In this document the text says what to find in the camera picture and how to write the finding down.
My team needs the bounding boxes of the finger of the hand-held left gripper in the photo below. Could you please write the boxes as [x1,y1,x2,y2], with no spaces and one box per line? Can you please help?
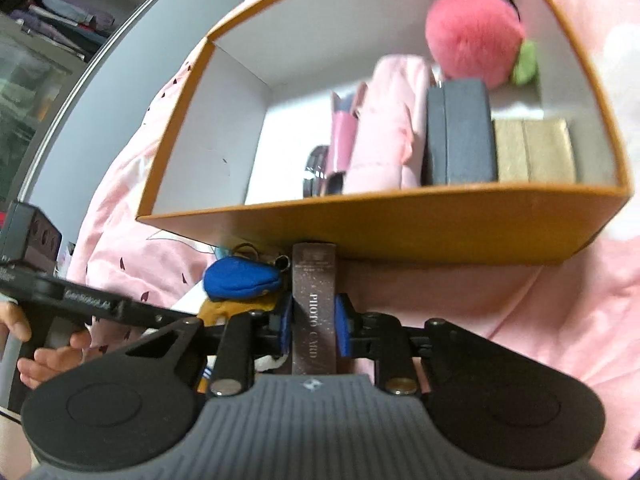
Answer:
[122,301,203,330]

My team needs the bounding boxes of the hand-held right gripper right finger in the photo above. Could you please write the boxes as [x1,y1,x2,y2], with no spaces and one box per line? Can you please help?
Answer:
[332,292,473,395]

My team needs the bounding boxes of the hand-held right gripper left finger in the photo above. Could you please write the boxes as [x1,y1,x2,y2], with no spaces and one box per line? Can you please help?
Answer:
[122,292,296,396]

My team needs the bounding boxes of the brown glitter card box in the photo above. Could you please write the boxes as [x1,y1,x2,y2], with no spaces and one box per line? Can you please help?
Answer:
[290,242,338,376]

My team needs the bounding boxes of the shiba dog sailor plush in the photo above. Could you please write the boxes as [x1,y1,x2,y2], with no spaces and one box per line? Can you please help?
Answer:
[197,242,293,393]

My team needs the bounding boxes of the orange cardboard box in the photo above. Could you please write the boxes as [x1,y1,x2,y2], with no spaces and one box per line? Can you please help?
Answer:
[136,0,632,267]

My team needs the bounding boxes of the pink fabric pouch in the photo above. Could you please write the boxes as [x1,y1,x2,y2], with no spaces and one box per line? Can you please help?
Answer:
[345,55,433,193]

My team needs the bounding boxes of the dark grey box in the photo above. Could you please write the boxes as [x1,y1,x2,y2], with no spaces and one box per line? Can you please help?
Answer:
[421,79,499,186]

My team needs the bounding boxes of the person's left hand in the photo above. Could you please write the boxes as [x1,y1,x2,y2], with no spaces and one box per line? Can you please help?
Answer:
[0,304,93,390]

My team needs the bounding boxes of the pink printed blanket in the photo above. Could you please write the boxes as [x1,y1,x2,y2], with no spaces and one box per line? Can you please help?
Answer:
[65,0,640,480]

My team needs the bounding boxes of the shelf with folded clothes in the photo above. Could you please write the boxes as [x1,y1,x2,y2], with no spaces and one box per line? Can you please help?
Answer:
[0,0,176,128]

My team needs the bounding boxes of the small beige box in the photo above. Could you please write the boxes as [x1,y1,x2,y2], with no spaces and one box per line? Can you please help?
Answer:
[492,118,577,184]

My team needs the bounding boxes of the pink fluffy peach plush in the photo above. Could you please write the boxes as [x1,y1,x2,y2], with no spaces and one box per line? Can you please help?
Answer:
[425,0,541,88]

